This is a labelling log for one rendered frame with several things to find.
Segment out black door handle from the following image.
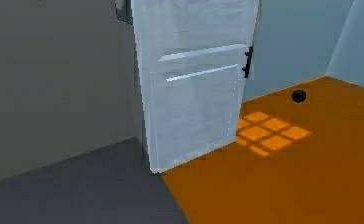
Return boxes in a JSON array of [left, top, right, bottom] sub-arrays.
[[241, 45, 254, 79]]

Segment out white room door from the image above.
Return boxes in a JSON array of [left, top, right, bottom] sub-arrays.
[[130, 0, 262, 174]]

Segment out black ball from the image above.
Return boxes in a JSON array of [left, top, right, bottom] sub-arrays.
[[291, 89, 307, 104]]

